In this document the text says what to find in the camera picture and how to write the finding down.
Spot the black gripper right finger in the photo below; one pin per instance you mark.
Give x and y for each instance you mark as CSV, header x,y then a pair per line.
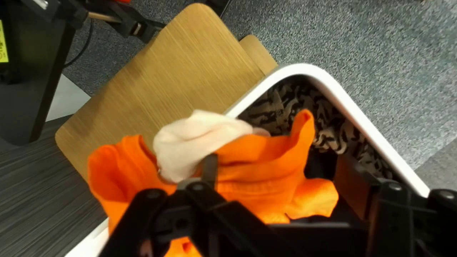
x,y
404,219

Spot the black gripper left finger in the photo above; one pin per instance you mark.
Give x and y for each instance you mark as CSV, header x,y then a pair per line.
x,y
190,223

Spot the beige pink cloth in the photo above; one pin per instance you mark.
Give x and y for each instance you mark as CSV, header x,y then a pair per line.
x,y
190,143

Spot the orange cloth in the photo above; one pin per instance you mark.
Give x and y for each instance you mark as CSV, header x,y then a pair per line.
x,y
265,166

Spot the white plastic storage box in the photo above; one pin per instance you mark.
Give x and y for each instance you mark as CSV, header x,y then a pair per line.
x,y
351,119

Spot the leopard print cloth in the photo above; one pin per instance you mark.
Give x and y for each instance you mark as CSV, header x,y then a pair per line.
x,y
332,129

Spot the white floor plate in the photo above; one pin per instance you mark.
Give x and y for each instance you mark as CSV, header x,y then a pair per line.
x,y
65,97

